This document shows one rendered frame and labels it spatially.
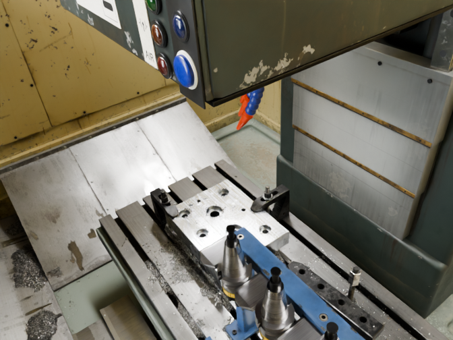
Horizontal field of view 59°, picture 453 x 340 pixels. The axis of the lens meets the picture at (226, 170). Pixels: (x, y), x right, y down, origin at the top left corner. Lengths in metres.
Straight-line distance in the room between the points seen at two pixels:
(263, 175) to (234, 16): 1.61
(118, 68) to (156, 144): 0.36
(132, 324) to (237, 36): 1.06
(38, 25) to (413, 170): 1.34
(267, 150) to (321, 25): 1.69
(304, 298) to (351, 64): 0.63
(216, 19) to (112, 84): 1.51
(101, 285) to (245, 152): 0.98
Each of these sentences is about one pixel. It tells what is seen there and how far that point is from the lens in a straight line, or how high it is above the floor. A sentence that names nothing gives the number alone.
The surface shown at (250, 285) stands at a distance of 0.72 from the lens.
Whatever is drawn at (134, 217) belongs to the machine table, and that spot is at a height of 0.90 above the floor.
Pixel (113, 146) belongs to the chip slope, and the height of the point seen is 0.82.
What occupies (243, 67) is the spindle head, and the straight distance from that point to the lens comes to 0.38.
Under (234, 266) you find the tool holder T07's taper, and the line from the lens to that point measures 0.70.
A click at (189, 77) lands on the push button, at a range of 0.37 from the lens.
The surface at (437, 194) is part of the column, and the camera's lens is 1.16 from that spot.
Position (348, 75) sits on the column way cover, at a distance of 1.12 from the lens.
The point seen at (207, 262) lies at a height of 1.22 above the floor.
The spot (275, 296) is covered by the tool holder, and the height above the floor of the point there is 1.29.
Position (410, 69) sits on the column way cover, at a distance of 1.00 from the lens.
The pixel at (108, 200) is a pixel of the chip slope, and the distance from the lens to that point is 1.72.
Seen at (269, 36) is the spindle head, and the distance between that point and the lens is 0.39.
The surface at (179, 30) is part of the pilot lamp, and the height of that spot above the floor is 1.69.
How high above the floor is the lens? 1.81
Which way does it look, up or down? 38 degrees down
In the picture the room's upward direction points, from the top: 5 degrees counter-clockwise
